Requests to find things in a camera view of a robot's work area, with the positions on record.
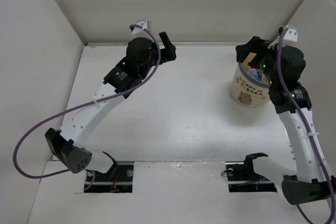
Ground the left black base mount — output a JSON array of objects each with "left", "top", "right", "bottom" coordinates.
[{"left": 83, "top": 165, "right": 134, "bottom": 194}]

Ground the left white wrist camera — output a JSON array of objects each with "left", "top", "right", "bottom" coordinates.
[{"left": 131, "top": 18, "right": 151, "bottom": 38}]

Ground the beige capybara bin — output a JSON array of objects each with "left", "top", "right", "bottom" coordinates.
[{"left": 230, "top": 57, "right": 270, "bottom": 108}]

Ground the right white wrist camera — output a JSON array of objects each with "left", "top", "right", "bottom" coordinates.
[{"left": 267, "top": 26, "right": 298, "bottom": 49}]

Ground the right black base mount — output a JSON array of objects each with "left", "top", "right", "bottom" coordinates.
[{"left": 221, "top": 153, "right": 277, "bottom": 193}]

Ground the blue label white cap bottle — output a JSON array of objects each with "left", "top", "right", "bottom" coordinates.
[{"left": 246, "top": 68, "right": 268, "bottom": 83}]

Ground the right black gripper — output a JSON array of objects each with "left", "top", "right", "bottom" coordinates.
[{"left": 237, "top": 35, "right": 290, "bottom": 86}]

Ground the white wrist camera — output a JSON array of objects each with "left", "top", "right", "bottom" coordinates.
[
  {"left": 131, "top": 18, "right": 151, "bottom": 38},
  {"left": 267, "top": 26, "right": 298, "bottom": 49}
]

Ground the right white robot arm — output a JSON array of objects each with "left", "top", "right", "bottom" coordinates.
[{"left": 235, "top": 36, "right": 335, "bottom": 205}]

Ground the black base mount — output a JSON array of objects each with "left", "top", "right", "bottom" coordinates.
[
  {"left": 83, "top": 165, "right": 134, "bottom": 194},
  {"left": 221, "top": 153, "right": 277, "bottom": 193}
]

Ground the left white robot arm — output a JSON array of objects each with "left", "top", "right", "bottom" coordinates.
[{"left": 45, "top": 32, "right": 176, "bottom": 180}]

